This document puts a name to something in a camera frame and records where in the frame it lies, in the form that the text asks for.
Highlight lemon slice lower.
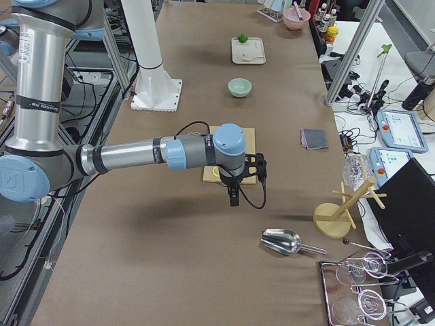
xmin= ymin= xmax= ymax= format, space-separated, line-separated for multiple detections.
xmin=212 ymin=166 xmax=220 ymax=177

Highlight teach pendant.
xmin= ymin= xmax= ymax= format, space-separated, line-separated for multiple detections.
xmin=369 ymin=147 xmax=413 ymax=187
xmin=376 ymin=109 xmax=429 ymax=153

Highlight wire glass rack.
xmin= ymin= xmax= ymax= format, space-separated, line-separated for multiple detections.
xmin=319 ymin=252 xmax=408 ymax=325

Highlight aluminium frame post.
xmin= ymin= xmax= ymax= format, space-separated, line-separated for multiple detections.
xmin=324 ymin=0 xmax=385 ymax=107

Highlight teach pendant near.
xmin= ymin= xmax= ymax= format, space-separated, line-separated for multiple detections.
xmin=369 ymin=147 xmax=413 ymax=187

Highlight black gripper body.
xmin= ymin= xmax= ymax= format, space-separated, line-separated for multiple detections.
xmin=219 ymin=167 xmax=245 ymax=190

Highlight grey folded cloth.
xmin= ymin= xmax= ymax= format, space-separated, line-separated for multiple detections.
xmin=300 ymin=128 xmax=329 ymax=150

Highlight green lime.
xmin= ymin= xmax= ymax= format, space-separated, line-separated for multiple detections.
xmin=237 ymin=34 xmax=248 ymax=43

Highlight mint green bowl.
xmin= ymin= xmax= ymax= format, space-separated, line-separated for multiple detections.
xmin=228 ymin=77 xmax=252 ymax=98

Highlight black monitor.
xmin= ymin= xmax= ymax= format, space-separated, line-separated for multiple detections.
xmin=368 ymin=158 xmax=434 ymax=253

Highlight teach pendant far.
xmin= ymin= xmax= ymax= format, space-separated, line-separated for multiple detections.
xmin=376 ymin=109 xmax=429 ymax=153

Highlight wooden mug tree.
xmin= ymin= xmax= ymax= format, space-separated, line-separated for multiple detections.
xmin=313 ymin=177 xmax=387 ymax=238

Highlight black water bottle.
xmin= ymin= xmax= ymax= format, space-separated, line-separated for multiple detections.
xmin=402 ymin=75 xmax=434 ymax=111

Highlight bamboo cutting board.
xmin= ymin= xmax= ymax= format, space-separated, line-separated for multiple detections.
xmin=202 ymin=127 xmax=257 ymax=185

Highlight white ceramic spoon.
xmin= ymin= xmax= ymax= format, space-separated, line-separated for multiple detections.
xmin=240 ymin=56 xmax=265 ymax=64

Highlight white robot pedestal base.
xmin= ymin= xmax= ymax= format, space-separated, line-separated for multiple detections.
xmin=122 ymin=0 xmax=183 ymax=112

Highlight pink bowl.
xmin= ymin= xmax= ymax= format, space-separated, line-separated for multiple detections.
xmin=283 ymin=7 xmax=311 ymax=31

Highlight beige serving tray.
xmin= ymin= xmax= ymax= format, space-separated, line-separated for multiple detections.
xmin=231 ymin=37 xmax=266 ymax=65

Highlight metal scoop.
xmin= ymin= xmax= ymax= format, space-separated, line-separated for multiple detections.
xmin=260 ymin=228 xmax=328 ymax=255

